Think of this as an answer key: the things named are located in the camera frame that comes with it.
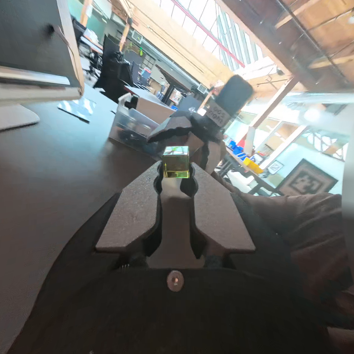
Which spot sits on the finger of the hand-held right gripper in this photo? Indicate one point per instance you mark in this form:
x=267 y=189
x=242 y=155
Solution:
x=217 y=155
x=171 y=125

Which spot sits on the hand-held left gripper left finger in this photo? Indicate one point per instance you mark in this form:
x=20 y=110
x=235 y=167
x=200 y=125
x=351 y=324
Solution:
x=130 y=213

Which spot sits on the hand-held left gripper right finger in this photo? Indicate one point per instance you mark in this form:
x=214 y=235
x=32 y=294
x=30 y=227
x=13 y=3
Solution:
x=221 y=215

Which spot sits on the green glass cube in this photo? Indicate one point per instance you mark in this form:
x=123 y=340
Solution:
x=175 y=163

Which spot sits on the person's right forearm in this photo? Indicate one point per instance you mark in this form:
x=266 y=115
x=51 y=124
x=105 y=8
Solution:
x=298 y=226

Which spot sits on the blue bin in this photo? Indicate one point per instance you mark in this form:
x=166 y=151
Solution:
x=235 y=149

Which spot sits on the white box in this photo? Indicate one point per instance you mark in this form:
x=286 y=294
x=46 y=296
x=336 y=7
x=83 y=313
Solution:
x=155 y=106

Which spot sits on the small yellow bin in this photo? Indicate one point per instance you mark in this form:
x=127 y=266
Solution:
x=253 y=166

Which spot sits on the clear plastic container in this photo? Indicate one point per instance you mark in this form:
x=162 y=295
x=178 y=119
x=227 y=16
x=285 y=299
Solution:
x=130 y=127

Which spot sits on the small framed picture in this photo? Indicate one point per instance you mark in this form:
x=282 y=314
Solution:
x=275 y=167

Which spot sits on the framed black white marker board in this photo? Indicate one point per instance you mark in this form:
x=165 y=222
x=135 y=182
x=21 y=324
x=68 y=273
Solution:
x=307 y=179

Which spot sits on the shiny metal plate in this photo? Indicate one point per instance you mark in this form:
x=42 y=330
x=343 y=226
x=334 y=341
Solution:
x=77 y=109

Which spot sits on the white stand base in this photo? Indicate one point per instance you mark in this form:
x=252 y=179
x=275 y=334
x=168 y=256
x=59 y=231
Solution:
x=16 y=117

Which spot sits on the computer monitor with stand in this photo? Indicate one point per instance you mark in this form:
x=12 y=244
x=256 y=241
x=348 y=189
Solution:
x=30 y=38

